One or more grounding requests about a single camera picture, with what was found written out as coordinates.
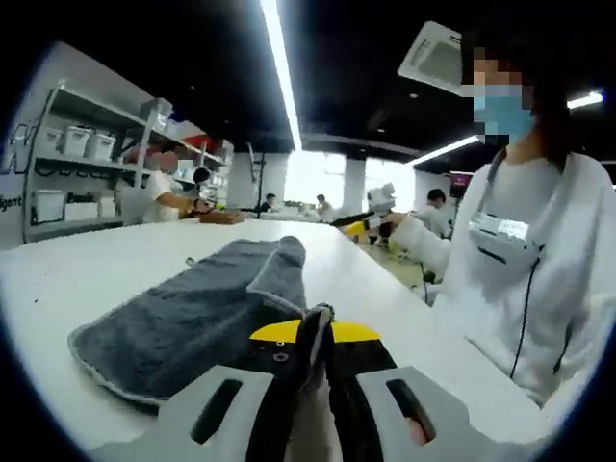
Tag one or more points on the grey towel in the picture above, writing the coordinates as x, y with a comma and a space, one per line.
183, 313

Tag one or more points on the black stand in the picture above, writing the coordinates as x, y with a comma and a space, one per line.
257, 178

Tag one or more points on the white chest device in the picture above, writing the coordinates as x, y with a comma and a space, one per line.
500, 238

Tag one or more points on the wooden tray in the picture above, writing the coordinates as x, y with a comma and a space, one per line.
222, 218

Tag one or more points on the ceiling air conditioner unit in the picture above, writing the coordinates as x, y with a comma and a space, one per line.
433, 58

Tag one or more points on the long ceiling light strip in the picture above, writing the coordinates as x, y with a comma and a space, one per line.
284, 72

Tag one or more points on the person's own head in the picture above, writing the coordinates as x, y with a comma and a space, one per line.
551, 125

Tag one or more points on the person's own torso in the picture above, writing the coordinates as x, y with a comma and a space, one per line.
568, 298

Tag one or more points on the small white box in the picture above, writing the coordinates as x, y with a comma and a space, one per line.
81, 212
107, 208

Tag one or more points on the large white storage box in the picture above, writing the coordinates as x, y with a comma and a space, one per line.
49, 208

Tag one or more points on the white storage bin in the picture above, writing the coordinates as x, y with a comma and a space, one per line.
50, 139
100, 146
75, 141

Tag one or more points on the grey metal shelving unit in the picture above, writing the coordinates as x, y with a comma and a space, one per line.
86, 162

